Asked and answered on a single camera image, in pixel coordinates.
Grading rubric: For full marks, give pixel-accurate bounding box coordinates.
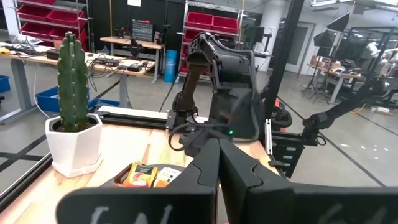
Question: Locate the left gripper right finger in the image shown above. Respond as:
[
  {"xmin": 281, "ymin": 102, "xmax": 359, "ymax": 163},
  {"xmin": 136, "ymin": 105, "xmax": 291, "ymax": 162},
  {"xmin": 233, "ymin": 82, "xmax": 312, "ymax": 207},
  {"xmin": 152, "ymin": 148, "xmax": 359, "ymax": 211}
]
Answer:
[{"xmin": 220, "ymin": 139, "xmax": 295, "ymax": 224}]

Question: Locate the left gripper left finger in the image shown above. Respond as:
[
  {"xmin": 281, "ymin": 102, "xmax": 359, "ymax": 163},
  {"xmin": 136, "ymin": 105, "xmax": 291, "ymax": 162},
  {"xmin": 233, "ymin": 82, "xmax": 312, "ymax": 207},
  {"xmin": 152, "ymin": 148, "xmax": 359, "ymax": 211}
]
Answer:
[{"xmin": 169, "ymin": 138, "xmax": 221, "ymax": 195}]

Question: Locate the white and orange tea packet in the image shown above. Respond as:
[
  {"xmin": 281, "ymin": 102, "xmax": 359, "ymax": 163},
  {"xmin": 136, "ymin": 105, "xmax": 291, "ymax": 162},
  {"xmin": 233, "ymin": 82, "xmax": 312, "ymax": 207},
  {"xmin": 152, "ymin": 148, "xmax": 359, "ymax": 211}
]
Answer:
[{"xmin": 152, "ymin": 167, "xmax": 183, "ymax": 189}]

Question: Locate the yellow fruit-print tea packet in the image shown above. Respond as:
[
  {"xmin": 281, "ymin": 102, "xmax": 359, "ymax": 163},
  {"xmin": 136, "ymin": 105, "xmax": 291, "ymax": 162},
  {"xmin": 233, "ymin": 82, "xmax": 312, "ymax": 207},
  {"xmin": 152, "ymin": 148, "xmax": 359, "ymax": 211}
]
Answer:
[{"xmin": 123, "ymin": 161, "xmax": 159, "ymax": 189}]

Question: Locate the brown wooden tea organizer box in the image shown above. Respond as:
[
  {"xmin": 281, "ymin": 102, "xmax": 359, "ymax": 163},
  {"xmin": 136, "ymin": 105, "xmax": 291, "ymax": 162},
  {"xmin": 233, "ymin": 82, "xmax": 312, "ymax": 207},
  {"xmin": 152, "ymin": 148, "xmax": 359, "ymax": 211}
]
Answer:
[{"xmin": 113, "ymin": 162, "xmax": 187, "ymax": 189}]

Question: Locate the blue barrel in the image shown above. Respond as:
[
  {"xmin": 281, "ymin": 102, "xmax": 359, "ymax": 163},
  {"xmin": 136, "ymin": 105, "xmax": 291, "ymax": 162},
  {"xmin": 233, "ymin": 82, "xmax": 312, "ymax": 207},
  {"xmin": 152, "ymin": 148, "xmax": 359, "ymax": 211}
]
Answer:
[{"xmin": 163, "ymin": 49, "xmax": 178, "ymax": 84}]

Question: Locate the metal shelf with red bins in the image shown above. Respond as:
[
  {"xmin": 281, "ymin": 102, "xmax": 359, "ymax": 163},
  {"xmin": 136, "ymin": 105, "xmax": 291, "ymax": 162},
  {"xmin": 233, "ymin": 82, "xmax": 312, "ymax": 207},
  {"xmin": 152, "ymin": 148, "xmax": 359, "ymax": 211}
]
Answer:
[
  {"xmin": 14, "ymin": 0, "xmax": 91, "ymax": 54},
  {"xmin": 182, "ymin": 0, "xmax": 242, "ymax": 80}
]

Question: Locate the black parts organizer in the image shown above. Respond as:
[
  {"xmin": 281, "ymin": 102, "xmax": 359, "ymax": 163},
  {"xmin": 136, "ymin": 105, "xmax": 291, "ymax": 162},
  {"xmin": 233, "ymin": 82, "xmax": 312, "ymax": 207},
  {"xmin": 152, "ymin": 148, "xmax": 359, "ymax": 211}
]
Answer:
[{"xmin": 131, "ymin": 19, "xmax": 155, "ymax": 44}]

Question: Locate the wooden workbench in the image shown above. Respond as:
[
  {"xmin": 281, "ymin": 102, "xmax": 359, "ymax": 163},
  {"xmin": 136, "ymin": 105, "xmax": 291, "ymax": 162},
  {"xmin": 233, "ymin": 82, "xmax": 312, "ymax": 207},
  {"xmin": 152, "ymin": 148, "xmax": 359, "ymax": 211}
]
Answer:
[{"xmin": 99, "ymin": 35, "xmax": 165, "ymax": 85}]

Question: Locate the grey door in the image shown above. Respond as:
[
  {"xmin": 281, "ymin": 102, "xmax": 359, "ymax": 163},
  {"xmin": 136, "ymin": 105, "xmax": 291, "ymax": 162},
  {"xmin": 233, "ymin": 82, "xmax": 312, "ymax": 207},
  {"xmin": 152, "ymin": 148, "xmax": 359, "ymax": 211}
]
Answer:
[{"xmin": 285, "ymin": 24, "xmax": 310, "ymax": 75}]

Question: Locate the green cactus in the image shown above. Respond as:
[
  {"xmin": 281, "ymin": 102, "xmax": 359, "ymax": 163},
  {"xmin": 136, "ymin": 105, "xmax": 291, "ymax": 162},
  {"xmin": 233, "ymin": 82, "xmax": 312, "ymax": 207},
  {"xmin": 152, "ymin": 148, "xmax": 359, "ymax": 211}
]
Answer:
[{"xmin": 57, "ymin": 30, "xmax": 89, "ymax": 133}]

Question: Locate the cluttered wooden table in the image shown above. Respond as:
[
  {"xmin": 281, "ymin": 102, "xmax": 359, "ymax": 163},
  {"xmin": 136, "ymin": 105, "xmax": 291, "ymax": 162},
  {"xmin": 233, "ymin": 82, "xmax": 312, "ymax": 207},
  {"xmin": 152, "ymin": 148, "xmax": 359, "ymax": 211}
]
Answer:
[{"xmin": 307, "ymin": 55, "xmax": 363, "ymax": 105}]

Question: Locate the blue plastic bin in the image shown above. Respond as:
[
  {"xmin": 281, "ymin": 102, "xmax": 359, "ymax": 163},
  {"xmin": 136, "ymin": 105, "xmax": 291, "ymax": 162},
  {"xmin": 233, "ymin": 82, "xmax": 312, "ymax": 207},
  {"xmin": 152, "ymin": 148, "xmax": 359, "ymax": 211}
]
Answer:
[
  {"xmin": 0, "ymin": 74, "xmax": 11, "ymax": 94},
  {"xmin": 35, "ymin": 86, "xmax": 121, "ymax": 114}
]

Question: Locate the black studio softbox light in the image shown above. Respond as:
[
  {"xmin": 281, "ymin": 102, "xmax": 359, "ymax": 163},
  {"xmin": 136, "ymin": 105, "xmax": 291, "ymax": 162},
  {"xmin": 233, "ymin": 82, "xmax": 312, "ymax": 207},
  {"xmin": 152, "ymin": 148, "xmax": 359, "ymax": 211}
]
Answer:
[{"xmin": 313, "ymin": 11, "xmax": 351, "ymax": 49}]

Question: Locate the desk with grey legs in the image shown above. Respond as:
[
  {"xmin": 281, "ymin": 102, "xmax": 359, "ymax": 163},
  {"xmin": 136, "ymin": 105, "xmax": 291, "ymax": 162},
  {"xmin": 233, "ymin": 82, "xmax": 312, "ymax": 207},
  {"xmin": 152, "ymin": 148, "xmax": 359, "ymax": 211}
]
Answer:
[{"xmin": 0, "ymin": 41, "xmax": 156, "ymax": 126}]

